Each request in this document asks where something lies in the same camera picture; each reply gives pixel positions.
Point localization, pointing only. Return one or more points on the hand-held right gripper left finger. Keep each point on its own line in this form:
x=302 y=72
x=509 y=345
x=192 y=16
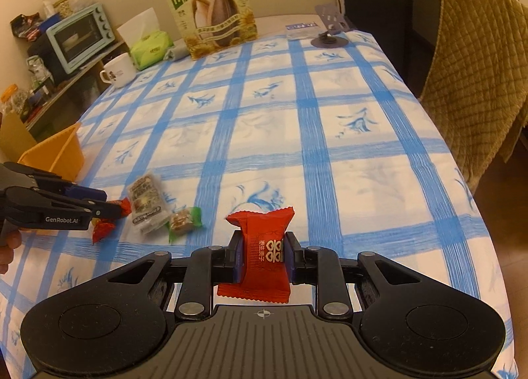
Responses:
x=236 y=257

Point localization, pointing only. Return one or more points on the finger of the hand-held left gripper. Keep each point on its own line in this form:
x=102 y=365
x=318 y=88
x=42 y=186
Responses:
x=103 y=209
x=88 y=194

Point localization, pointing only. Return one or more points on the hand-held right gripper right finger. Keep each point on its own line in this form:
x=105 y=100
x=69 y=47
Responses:
x=292 y=259

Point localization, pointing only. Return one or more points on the red gold candy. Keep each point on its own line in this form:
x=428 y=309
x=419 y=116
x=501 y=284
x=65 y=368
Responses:
x=103 y=231

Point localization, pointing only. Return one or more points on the red packet white print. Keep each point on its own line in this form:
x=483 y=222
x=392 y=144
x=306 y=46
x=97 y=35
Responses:
x=264 y=238

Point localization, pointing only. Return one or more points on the grey snack packet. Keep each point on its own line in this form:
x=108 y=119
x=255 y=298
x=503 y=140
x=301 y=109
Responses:
x=146 y=201

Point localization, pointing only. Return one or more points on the yellow plastic tray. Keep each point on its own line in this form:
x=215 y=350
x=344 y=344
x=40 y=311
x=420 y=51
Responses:
x=62 y=152

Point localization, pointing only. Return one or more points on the green candy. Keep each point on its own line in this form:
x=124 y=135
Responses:
x=183 y=223

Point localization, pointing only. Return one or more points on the person's left hand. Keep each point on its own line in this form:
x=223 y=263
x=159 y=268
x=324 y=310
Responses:
x=6 y=259

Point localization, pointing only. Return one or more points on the wooden shelf cabinet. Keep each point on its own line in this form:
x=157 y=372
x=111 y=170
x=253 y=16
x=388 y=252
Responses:
x=16 y=135

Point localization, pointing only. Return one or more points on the plastic jar orange lid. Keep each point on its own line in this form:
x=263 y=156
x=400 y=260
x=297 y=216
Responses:
x=12 y=102

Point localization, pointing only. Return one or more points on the white mug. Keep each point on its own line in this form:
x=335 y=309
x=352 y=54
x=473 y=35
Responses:
x=121 y=71

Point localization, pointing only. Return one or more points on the blue checked tablecloth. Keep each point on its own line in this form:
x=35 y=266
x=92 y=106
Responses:
x=330 y=135

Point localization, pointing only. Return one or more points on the green white packets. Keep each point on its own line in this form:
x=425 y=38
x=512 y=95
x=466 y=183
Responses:
x=39 y=69

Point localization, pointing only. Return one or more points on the black appliance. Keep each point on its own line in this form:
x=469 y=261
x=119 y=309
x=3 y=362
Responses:
x=39 y=51

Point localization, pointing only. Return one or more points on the light blue toaster oven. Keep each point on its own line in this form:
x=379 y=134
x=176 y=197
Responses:
x=78 y=38

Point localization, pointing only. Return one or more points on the green tissue pack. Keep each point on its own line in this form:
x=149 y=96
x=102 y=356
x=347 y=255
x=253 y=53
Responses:
x=150 y=49

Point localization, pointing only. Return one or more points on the grey cloth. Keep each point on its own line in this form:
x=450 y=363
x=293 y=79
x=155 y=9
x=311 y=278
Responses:
x=176 y=52

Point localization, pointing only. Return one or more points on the dark snack bag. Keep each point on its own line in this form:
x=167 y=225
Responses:
x=24 y=24

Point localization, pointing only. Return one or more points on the clear jar of nuts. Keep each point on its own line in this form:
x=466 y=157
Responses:
x=64 y=7

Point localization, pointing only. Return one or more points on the white bag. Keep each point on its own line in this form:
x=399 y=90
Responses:
x=48 y=5

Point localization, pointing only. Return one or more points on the green sunflower seed bag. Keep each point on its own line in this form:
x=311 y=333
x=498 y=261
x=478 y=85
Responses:
x=206 y=16

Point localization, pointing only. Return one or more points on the grey phone stand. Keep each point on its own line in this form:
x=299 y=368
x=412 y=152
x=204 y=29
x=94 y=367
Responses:
x=330 y=38

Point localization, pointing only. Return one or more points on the small clear card box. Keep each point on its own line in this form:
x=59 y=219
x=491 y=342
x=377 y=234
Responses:
x=301 y=30

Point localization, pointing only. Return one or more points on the quilted cover chair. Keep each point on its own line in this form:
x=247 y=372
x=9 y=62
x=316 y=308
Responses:
x=470 y=73

